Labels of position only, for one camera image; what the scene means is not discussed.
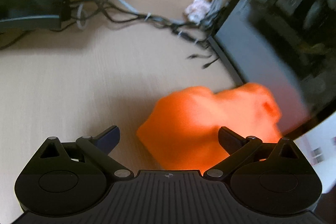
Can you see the computer tower with glass panel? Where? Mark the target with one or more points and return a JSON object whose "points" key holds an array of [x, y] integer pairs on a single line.
{"points": [[287, 46]]}

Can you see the pink crumpled tissue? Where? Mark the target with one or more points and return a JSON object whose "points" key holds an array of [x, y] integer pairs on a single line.
{"points": [[197, 11]]}

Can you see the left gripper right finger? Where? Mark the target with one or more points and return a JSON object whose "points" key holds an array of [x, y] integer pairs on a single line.
{"points": [[240, 150]]}

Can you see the orange pumpkin costume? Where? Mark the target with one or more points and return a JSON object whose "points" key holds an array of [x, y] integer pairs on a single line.
{"points": [[181, 132]]}

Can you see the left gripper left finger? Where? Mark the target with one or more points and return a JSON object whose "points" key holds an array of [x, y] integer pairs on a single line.
{"points": [[98, 149]]}

